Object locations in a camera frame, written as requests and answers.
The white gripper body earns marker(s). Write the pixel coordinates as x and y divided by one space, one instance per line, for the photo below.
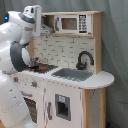
35 11

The white microwave door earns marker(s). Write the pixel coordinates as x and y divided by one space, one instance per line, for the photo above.
74 24

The silver toy pot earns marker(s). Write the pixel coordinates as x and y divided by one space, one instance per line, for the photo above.
33 61

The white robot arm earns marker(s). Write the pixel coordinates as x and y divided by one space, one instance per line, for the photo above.
15 35

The wooden toy kitchen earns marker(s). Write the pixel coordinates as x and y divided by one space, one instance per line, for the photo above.
87 98

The grey range hood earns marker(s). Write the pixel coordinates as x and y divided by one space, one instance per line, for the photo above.
46 30

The black toy stovetop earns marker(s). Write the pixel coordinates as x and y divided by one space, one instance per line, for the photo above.
42 68

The left red oven knob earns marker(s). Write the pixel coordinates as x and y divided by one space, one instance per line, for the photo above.
15 79

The red oven knob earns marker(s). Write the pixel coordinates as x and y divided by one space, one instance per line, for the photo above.
15 79
34 84

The right red oven knob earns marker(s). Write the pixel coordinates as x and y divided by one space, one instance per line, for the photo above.
34 84

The black toy faucet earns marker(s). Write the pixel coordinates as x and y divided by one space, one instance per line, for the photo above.
82 61

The grey toy sink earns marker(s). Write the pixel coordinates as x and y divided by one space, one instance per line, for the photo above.
72 74

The oven door with window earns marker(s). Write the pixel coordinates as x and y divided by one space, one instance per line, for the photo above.
32 108

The grey ice dispenser panel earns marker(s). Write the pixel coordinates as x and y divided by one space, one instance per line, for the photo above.
62 105

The grey cupboard door handle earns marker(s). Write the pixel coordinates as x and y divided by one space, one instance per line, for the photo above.
49 111

